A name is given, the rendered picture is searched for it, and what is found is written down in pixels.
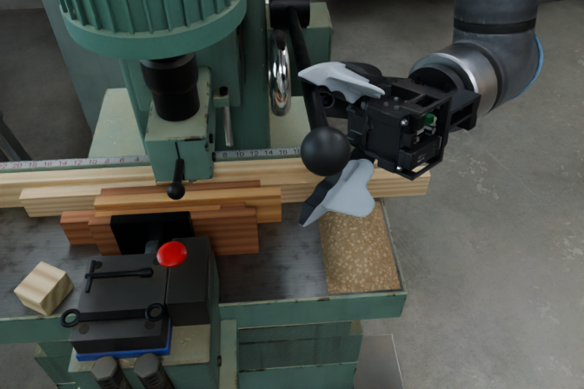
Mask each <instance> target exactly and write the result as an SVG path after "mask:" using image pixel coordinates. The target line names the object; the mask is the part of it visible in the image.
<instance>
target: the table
mask: <svg viewBox="0 0 584 389"><path fill-rule="evenodd" d="M374 200H375V201H379V202H380V204H381V208H382V214H383V218H384V221H385V225H386V229H387V232H388V239H389V243H390V246H391V250H392V254H393V257H394V261H395V267H396V271H397V274H398V278H399V281H400V285H401V289H391V290H378V291H364V292H351V293H328V288H327V281H326V274H325V268H324V262H323V256H322V244H321V237H320V230H319V224H318V219H317V220H316V221H314V222H312V223H310V224H309V225H307V226H306V227H303V226H301V225H300V224H299V219H300V214H301V209H302V202H287V203H281V206H282V221H278V222H263V223H257V228H258V240H259V253H255V254H227V255H215V259H216V268H217V272H218V277H219V297H222V301H219V311H220V315H221V335H220V355H221V356H222V365H221V366H220V377H219V389H239V328H245V327H258V326H282V325H295V324H308V323H321V322H334V321H346V320H371V319H384V318H396V317H401V314H402V309H403V307H404V303H405V300H406V298H407V294H408V292H407V288H406V285H405V281H404V278H403V274H402V269H401V265H400V262H399V258H398V254H397V251H396V247H395V241H394V237H393V234H392V230H391V227H390V224H389V220H388V214H387V210H386V207H385V203H384V200H383V197H379V198H374ZM61 218H62V216H61V215H58V216H43V217H29V215H28V213H27V212H26V210H25V208H24V207H12V208H0V345H4V344H17V343H30V342H43V341H55V340H70V335H71V332H72V328H73V327H70V328H66V327H63V326H62V325H61V323H60V317H61V315H62V314H63V312H65V311H66V310H68V309H71V308H75V309H77V305H78V301H79V298H80V293H81V290H82V286H83V279H84V275H85V271H86V267H87V263H88V259H89V257H98V256H102V255H101V253H100V250H99V248H98V246H97V244H88V245H73V246H71V245H70V242H69V240H68V238H67V236H66V234H65V232H64V231H63V229H62V227H61V225H60V220H61ZM41 261H42V262H44V263H47V264H49V265H51V266H53V267H56V268H58V269H60V270H63V271H64V272H66V273H67V275H68V276H69V277H70V280H71V282H72V284H73V285H74V287H73V288H72V289H71V291H70V292H69V293H68V294H67V296H66V297H65V298H64V299H63V300H62V302H61V303H60V304H59V305H58V306H57V308H56V309H55V310H54V311H53V313H52V314H51V315H50V316H49V317H48V316H46V315H43V314H41V313H39V312H37V311H35V310H33V309H31V308H29V307H27V306H25V305H24V304H23V303H22V301H20V300H19V298H18V297H17V295H16V294H15V292H14V290H15V289H16V288H17V287H18V286H19V285H20V284H21V283H22V281H23V280H24V279H25V278H26V277H27V276H28V275H29V274H30V273H31V272H32V271H33V269H34V268H35V267H36V266H37V265H38V264H39V263H40V262H41Z"/></svg>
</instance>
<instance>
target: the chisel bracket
mask: <svg viewBox="0 0 584 389"><path fill-rule="evenodd" d="M196 86H197V91H198V97H199V103H200V108H199V110H198V111H197V113H196V114H195V115H193V116H192V117H190V118H189V119H186V120H183V121H179V122H171V121H166V120H163V119H162V118H161V117H159V116H158V114H157V113H156V108H155V104H154V101H153V97H152V100H151V105H150V110H149V120H148V125H147V129H146V135H145V140H144V141H145V145H146V149H147V151H148V155H149V160H150V164H151V167H152V170H153V173H154V176H155V179H156V181H173V176H174V170H175V165H176V159H184V167H183V174H182V181H189V180H205V179H212V178H213V175H214V162H215V161H216V153H215V132H216V108H215V107H214V106H213V101H212V95H213V90H214V86H213V79H212V73H211V68H210V67H198V81H197V83H196Z"/></svg>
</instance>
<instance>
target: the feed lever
mask: <svg viewBox="0 0 584 389"><path fill-rule="evenodd" d="M269 18H270V28H273V30H289V34H290V39H291V42H292V47H293V51H294V55H295V62H296V67H297V71H298V73H299V72H300V71H301V70H304V69H306V68H308V67H311V66H312V65H311V62H310V59H309V53H308V51H307V47H306V44H305V41H304V38H303V34H302V29H307V26H309V20H310V0H269ZM300 83H301V87H302V94H303V99H304V102H305V107H306V111H307V115H308V119H309V126H310V132H309V133H308V134H307V135H306V136H305V137H304V139H303V141H302V145H301V158H302V162H303V164H304V165H305V167H306V168H307V169H308V170H309V171H310V172H311V173H313V174H315V175H319V176H332V175H336V174H338V173H340V172H341V171H343V170H344V168H345V167H346V166H347V164H348V161H349V158H350V154H351V148H350V144H349V141H348V138H347V137H346V136H345V135H344V134H343V133H342V132H341V131H340V130H339V129H336V128H332V127H329V124H328V121H327V117H326V115H325V111H324V108H323V105H322V99H321V96H320V93H319V89H318V87H317V86H315V85H312V84H309V83H307V82H303V81H301V80H300Z"/></svg>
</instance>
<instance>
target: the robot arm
mask: <svg viewBox="0 0 584 389"><path fill-rule="evenodd" d="M546 1H558V0H455V11H454V25H453V40H452V44H451V45H449V46H447V47H445V48H443V49H439V50H437V51H435V52H433V53H431V54H428V55H426V56H423V57H422V58H421V59H420V60H418V61H417V62H416V63H415V64H414V66H413V67H412V68H411V70H410V71H409V74H408V78H402V77H392V76H383V75H382V72H381V71H380V70H379V69H378V68H376V66H374V65H371V64H368V63H363V62H360V61H336V62H330V63H319V64H316V65H313V66H311V67H308V68H306V69H304V70H301V71H300V72H299V73H298V78H299V79H300V80H301V81H303V82H307V83H309V84H312V85H315V86H317V87H318V89H319V93H320V96H321V99H322V105H323V108H324V111H325V115H326V117H334V118H342V119H348V133H347V135H346V137H347V138H348V141H349V144H350V145H351V146H353V147H355V149H354V150H353V151H352V152H351V154H350V158H349V161H348V164H347V166H346V167H345V168H344V170H343V171H341V172H340V173H338V174H336V175H332V176H326V177H325V178H324V179H323V180H322V181H321V182H320V183H318V184H317V185H316V187H315V190H314V192H313V193H312V195H311V196H310V197H309V198H308V199H307V200H306V201H304V202H303V203H302V209H301V214H300V219H299V224H300V225H301V226H303V227H306V226H307V225H309V224H310V223H312V222H314V221H316V220H317V219H319V218H320V217H321V216H323V215H324V214H325V213H326V212H328V211H334V212H337V213H342V214H349V215H353V216H357V217H364V216H367V215H369V214H370V213H371V212H372V211H373V209H374V207H375V200H374V198H373V197H372V195H371V194H370V192H369V191H368V190H367V184H368V182H369V180H370V179H371V177H372V175H373V174H374V172H375V167H374V165H373V164H374V162H375V159H376V160H378V161H377V167H379V168H383V169H385V170H387V171H389V172H391V173H393V174H398V175H400V176H402V177H405V178H407V179H409V180H411V181H413V180H414V179H416V178H417V177H419V176H420V175H422V174H424V173H425V172H427V171H428V170H430V169H431V168H432V167H434V166H435V165H437V164H439V163H440V162H442V159H443V153H444V148H445V146H446V145H447V143H448V133H453V132H456V131H459V130H462V129H466V130H468V131H469V130H470V129H472V128H474V127H475V125H476V121H477V120H478V119H480V118H481V117H483V116H484V115H486V114H487V113H489V112H490V111H492V110H494V109H496V108H498V107H499V106H501V105H502V104H503V103H505V102H508V101H511V100H513V99H515V98H516V97H518V96H519V95H521V94H522V93H523V92H524V91H526V90H527V89H528V87H529V86H530V85H531V84H532V83H533V82H534V81H535V79H536V78H537V76H538V75H539V74H540V71H541V67H542V63H543V49H542V46H541V42H540V40H539V38H538V36H537V35H536V34H535V33H534V31H535V24H536V17H537V10H538V4H539V2H546ZM439 136H440V137H441V138H440V137H439ZM440 142H441V146H440ZM439 147H440V148H439ZM424 162H426V163H428V165H427V166H426V167H424V168H422V169H421V170H419V171H418V172H414V171H412V170H413V169H414V168H416V167H418V166H420V165H421V164H423V163H424Z"/></svg>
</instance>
